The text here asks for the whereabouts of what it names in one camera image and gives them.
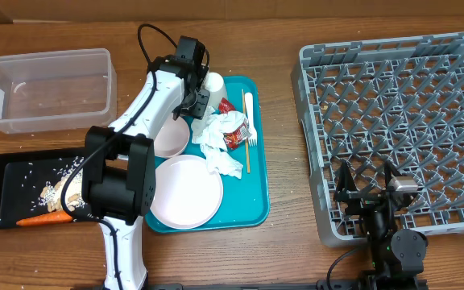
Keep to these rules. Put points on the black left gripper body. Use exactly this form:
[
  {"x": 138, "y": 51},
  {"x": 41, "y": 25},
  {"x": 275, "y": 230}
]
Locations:
[{"x": 195, "y": 104}]

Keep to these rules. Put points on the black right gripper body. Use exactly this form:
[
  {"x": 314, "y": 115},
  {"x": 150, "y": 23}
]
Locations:
[{"x": 380, "y": 221}]

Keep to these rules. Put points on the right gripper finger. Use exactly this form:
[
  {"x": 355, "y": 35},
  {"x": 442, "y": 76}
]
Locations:
[
  {"x": 390, "y": 171},
  {"x": 345, "y": 179}
]

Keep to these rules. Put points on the white paper cup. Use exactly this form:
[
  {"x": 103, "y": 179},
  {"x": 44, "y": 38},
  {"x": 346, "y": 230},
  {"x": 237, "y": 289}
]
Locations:
[{"x": 215, "y": 85}]

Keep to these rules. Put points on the white napkin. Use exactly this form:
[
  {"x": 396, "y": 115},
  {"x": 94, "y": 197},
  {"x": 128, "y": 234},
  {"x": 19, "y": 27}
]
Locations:
[{"x": 208, "y": 135}]

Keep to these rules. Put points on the pink bowl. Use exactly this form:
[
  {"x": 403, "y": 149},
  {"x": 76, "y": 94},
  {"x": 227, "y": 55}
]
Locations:
[{"x": 172, "y": 139}]

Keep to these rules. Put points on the red snack wrapper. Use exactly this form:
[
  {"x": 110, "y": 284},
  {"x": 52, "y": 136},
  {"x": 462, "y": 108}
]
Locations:
[{"x": 234, "y": 125}]

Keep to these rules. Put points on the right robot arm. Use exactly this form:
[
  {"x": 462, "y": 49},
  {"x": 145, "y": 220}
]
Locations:
[{"x": 397, "y": 255}]

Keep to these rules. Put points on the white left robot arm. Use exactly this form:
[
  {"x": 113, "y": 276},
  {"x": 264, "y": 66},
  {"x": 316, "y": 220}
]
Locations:
[{"x": 118, "y": 174}]

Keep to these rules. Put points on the grey dishwasher rack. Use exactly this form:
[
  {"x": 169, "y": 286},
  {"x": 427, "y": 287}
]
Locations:
[{"x": 371, "y": 101}]

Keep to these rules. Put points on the black food waste tray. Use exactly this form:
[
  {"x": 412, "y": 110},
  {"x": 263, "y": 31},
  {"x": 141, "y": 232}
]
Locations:
[{"x": 23, "y": 177}]

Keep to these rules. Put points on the white plastic fork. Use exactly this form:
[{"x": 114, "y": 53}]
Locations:
[{"x": 251, "y": 119}]

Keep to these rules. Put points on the teal serving tray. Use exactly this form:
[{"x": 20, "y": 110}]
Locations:
[{"x": 246, "y": 201}]

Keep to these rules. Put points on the clear plastic bin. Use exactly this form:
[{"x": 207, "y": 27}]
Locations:
[{"x": 55, "y": 91}]

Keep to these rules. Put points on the pink plate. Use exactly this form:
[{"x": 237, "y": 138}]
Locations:
[{"x": 187, "y": 195}]

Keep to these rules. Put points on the rice and peanuts pile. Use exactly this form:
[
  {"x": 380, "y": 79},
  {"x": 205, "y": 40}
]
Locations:
[{"x": 51, "y": 193}]

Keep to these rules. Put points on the orange carrot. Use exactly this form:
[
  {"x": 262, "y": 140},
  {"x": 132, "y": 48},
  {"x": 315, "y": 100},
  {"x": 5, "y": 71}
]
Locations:
[{"x": 56, "y": 217}]

